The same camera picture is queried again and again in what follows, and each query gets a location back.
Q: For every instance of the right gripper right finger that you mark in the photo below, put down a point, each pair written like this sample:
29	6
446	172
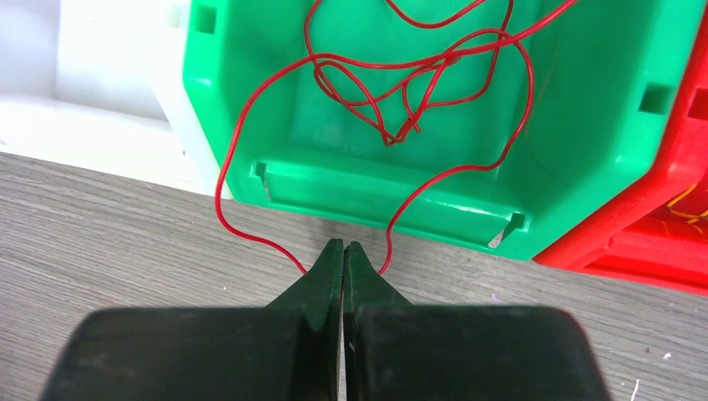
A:
398	350

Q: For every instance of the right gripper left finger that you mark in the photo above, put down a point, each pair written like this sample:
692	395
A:
285	350

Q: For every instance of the green plastic bin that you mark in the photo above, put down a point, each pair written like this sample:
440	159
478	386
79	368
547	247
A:
545	166

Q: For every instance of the red plastic bin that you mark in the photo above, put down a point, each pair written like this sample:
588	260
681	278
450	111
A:
655	231

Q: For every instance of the white plastic bin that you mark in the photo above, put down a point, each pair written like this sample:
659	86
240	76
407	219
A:
98	85

